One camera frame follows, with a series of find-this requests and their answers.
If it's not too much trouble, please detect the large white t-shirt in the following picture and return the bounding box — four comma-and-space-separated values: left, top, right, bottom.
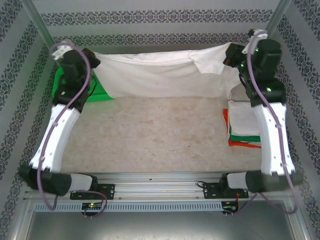
93, 41, 247, 101

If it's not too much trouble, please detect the green plastic basket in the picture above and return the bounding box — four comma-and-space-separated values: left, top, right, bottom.
51, 67, 116, 103

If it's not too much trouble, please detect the folded green t-shirt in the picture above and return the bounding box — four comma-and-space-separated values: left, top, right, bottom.
226, 109, 262, 142

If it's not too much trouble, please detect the folded orange t-shirt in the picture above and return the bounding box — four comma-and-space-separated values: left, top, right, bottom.
222, 108, 263, 149

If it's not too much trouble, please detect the left controller board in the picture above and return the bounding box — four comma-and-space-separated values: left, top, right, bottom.
81, 201, 104, 216

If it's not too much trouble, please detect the controller board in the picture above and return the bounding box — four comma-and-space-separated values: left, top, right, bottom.
81, 201, 104, 216
222, 201, 240, 215

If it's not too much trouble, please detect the right controller board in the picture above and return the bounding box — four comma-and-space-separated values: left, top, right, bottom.
222, 201, 240, 215

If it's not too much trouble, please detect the grey metal shelf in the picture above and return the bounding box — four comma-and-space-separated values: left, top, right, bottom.
14, 199, 310, 240

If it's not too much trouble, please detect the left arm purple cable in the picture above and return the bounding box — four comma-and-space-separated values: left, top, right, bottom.
36, 41, 108, 220

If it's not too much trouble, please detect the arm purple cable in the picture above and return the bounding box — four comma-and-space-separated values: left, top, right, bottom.
234, 34, 300, 218
36, 41, 108, 220

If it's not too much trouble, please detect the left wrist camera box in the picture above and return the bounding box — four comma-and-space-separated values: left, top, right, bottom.
50, 41, 71, 61

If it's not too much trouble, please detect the aluminium frame post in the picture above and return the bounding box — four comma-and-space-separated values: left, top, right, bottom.
259, 0, 292, 33
24, 0, 66, 73

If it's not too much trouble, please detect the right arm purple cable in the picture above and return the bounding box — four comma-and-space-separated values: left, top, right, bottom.
234, 34, 300, 218

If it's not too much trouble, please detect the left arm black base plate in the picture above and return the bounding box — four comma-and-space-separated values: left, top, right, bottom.
69, 183, 116, 201

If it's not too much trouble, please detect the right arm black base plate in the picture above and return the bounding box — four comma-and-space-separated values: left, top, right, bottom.
202, 181, 250, 200

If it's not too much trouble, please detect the aluminium mounting rail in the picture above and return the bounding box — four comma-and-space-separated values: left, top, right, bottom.
24, 171, 297, 201

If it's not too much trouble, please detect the slotted grey cable duct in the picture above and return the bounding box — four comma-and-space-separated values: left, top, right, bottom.
33, 201, 223, 213

